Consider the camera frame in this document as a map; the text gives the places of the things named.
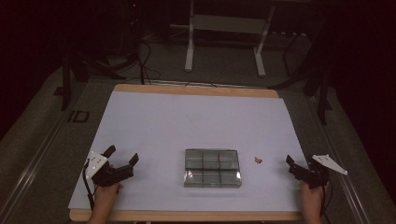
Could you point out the clear plastic compartment box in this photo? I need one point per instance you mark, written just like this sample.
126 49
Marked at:
212 169

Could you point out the small red orange trinket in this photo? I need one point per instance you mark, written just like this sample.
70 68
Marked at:
258 160

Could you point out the white metal stand frame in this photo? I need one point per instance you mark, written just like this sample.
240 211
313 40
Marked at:
229 24

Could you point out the wooden table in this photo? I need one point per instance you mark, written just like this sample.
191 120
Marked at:
193 90

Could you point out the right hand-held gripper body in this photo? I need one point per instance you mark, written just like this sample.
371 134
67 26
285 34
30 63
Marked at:
314 177

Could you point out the white table mat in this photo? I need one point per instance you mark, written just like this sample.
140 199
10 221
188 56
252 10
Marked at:
174 124

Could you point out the person's right hand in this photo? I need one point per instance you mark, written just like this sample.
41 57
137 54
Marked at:
311 199

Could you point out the person's left hand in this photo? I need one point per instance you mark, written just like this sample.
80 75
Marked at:
106 194

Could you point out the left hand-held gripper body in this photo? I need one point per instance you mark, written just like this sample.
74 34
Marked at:
107 175

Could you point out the black metal stand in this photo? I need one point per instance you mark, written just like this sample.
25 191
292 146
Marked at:
314 77
79 70

